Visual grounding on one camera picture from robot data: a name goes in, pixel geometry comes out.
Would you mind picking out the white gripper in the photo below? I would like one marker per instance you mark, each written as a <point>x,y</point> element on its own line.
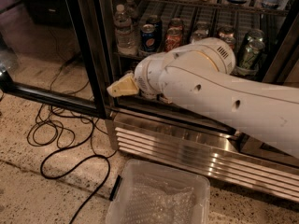
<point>146,76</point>

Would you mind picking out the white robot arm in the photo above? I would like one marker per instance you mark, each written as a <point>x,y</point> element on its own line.
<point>198,77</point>

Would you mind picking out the clear water bottle middle shelf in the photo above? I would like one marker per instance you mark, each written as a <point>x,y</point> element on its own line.
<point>124,32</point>

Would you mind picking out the blue pepsi can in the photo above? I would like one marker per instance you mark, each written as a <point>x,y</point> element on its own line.
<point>148,38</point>

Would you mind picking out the stainless steel display fridge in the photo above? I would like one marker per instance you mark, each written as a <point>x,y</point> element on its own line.
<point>169,134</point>

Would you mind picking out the red coke can middle shelf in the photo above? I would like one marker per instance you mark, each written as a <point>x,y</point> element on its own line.
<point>173,39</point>

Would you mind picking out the open glass fridge door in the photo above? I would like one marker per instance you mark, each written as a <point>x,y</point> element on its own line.
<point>59,66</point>

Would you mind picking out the white diet soda can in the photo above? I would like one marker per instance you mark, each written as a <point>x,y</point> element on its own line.
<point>197,36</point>

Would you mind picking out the gold soda can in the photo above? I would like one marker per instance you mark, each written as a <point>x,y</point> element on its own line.
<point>230,41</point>

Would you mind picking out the green soda can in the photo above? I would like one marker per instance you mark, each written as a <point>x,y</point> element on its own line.
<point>247,60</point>

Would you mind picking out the clear plastic storage bin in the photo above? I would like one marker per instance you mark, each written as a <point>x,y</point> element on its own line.
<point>177,178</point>

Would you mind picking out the dark cabinet background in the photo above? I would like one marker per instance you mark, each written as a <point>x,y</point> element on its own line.
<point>48,12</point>

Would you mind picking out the bubble wrap sheet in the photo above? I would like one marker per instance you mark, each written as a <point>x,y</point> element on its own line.
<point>158,202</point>

